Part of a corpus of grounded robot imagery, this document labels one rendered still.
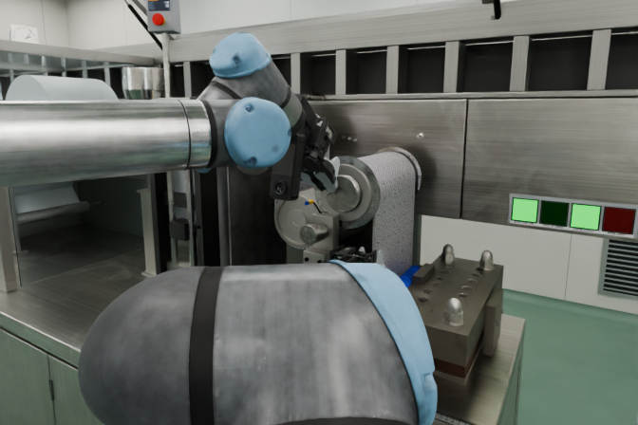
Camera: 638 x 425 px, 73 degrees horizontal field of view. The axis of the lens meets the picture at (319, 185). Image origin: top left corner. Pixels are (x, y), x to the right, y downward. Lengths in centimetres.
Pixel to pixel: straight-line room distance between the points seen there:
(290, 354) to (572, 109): 92
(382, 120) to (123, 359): 99
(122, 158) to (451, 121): 85
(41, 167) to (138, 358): 21
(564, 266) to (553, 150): 254
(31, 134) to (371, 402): 34
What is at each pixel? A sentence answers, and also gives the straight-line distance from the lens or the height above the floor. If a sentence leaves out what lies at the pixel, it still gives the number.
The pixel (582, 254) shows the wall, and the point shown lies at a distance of 357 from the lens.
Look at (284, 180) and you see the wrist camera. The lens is 72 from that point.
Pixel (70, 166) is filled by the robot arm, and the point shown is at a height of 137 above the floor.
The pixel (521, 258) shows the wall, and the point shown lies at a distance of 361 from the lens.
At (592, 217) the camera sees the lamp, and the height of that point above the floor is 118.
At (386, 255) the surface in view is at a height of 111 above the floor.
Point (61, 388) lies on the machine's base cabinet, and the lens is 134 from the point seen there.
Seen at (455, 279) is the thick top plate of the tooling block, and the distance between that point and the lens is 107.
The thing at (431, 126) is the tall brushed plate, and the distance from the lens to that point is 114.
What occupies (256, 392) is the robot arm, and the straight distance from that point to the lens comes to 28.
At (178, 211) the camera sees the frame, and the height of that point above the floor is 119.
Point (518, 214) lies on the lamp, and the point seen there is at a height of 117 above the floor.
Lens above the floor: 142
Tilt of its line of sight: 10 degrees down
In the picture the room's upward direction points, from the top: straight up
